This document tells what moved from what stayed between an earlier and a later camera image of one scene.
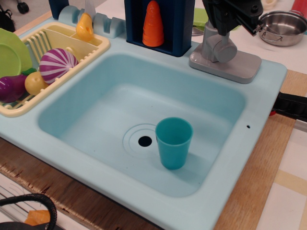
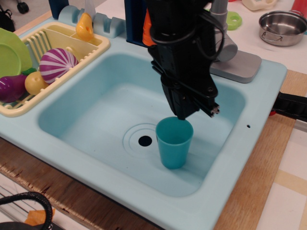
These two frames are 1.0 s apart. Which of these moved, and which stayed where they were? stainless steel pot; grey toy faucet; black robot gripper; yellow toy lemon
Moved: black robot gripper
Stayed: grey toy faucet; stainless steel pot; yellow toy lemon
